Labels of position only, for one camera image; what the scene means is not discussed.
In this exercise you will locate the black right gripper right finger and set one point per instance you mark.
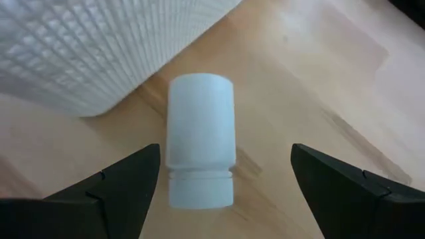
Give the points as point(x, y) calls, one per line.
point(348, 206)

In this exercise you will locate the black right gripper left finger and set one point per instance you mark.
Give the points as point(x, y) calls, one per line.
point(99, 206)

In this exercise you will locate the white plastic pill bottle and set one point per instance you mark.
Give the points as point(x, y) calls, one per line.
point(200, 132)

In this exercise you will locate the white perforated plastic basket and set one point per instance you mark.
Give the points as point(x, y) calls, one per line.
point(66, 49)

